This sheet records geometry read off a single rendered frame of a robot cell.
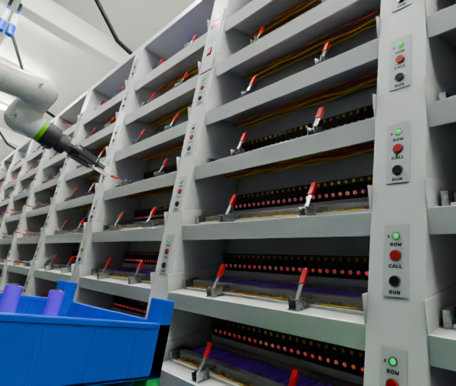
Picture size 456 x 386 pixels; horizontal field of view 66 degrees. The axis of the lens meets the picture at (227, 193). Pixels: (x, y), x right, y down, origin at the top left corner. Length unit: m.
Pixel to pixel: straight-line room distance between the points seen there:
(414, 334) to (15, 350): 0.53
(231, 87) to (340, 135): 0.65
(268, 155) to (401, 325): 0.51
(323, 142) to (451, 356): 0.47
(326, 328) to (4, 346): 0.55
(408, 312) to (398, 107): 0.38
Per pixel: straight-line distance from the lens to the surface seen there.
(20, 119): 1.48
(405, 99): 0.78
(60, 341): 0.34
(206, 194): 1.18
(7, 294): 0.48
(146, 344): 0.40
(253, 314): 0.84
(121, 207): 1.80
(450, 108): 0.75
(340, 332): 0.71
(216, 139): 1.26
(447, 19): 0.87
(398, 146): 0.73
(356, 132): 0.80
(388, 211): 0.70
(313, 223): 0.77
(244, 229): 0.91
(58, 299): 0.52
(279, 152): 0.91
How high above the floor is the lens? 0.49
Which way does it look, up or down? 17 degrees up
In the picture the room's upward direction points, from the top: 10 degrees clockwise
